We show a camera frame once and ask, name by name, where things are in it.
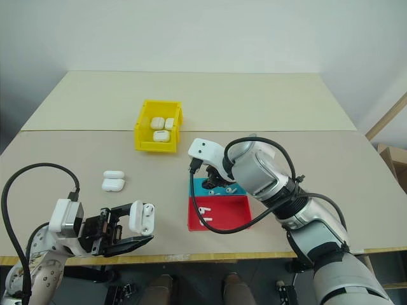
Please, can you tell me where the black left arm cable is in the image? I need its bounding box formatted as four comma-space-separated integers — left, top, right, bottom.
1, 163, 81, 305

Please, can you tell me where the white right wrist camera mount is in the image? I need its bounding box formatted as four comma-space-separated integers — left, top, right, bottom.
187, 137, 238, 182

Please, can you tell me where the red plastic tray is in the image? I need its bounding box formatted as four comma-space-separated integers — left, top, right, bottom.
187, 194, 254, 233

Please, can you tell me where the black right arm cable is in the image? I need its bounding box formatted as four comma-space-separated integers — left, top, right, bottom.
188, 136, 350, 252

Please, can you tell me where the black table frame bar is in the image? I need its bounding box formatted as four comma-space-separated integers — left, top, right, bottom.
285, 257, 316, 275
62, 264, 118, 284

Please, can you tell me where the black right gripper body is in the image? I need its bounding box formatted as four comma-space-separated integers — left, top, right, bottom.
205, 163, 237, 187

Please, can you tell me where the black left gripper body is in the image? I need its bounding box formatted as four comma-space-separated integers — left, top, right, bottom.
78, 208, 124, 257

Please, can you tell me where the black caster bracket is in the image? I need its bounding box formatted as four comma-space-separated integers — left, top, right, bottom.
107, 280, 141, 305
274, 279, 298, 305

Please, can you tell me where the yellow plastic bin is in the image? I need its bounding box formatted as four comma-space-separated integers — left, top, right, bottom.
133, 99, 185, 154

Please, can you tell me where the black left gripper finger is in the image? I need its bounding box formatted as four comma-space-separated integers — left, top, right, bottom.
104, 234, 155, 257
109, 203, 134, 220

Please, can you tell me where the light wooden frame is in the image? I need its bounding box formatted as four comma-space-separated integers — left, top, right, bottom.
361, 252, 407, 290

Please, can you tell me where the blue plastic tray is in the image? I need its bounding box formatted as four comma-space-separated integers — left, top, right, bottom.
190, 177, 249, 198

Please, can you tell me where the brown cardboard box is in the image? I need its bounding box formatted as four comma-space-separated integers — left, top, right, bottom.
376, 142, 407, 189

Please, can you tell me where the light wooden beam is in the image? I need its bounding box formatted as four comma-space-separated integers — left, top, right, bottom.
365, 93, 407, 141

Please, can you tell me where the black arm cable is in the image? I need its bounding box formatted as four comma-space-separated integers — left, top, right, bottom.
188, 136, 350, 252
1, 163, 81, 305

